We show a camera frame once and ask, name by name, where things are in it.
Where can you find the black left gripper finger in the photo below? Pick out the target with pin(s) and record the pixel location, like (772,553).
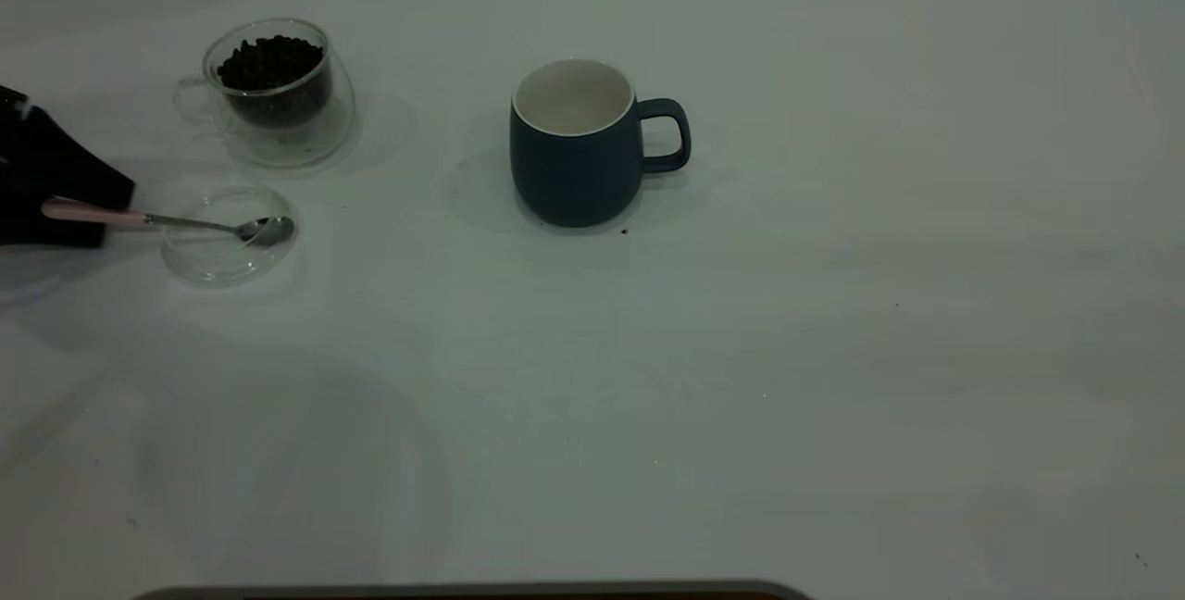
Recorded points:
(46,231)
(56,165)

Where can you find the dark blue grey ceramic mug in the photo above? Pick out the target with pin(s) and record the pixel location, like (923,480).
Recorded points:
(574,174)

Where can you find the clear glass lid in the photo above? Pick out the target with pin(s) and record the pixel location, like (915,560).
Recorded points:
(222,262)

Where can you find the dark coffee beans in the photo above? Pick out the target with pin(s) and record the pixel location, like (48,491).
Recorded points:
(268,63)

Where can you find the clear double wall glass cup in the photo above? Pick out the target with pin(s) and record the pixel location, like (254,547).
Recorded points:
(310,142)

